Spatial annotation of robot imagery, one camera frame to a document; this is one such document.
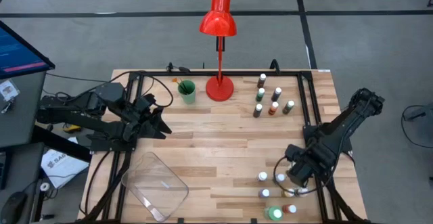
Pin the grey desk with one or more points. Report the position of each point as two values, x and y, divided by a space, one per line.
20 115

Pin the computer monitor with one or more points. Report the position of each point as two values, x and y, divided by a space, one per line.
17 55

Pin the clear plastic tray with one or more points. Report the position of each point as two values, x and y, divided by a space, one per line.
159 190

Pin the yellow paint bottle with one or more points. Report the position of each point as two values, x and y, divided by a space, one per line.
288 193

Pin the purple paint bottle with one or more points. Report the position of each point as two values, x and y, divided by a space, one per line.
264 193

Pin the orange paint bottle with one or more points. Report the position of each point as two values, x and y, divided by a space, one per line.
273 108

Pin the red desk lamp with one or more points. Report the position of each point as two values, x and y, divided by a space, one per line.
218 21

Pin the orange-tipped paintbrush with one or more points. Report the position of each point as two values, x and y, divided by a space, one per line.
175 80

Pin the large green paint bottle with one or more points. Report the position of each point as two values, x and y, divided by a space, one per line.
274 213

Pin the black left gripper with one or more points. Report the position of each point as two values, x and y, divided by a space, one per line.
140 115

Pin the white paint bottle black label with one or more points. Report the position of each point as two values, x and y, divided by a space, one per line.
261 176

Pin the green cup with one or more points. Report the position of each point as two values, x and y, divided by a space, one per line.
187 95

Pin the dark green paint bottle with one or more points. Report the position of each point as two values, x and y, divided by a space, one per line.
288 107

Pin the white paper booklet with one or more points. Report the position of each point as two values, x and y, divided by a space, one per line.
64 166

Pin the white tape roll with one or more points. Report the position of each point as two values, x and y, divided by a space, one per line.
44 186

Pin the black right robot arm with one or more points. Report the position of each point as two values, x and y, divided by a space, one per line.
352 115

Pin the black computer mouse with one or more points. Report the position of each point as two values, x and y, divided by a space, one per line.
13 207

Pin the black desk beam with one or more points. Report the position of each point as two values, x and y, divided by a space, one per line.
61 146

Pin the dark brown paint bottle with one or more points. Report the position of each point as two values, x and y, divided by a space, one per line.
257 110

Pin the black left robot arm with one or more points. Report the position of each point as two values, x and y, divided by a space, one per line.
84 122

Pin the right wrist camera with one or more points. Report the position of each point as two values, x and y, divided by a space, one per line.
300 177

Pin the dark blue paint bottle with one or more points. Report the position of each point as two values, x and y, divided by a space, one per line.
276 94

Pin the red paint bottle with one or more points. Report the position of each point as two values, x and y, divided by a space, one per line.
289 208

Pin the pale grey paint bottle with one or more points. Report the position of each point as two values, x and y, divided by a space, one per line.
301 191

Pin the small clear plastic bag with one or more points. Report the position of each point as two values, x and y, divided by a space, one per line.
8 90

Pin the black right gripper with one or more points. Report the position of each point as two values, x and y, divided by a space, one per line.
311 158

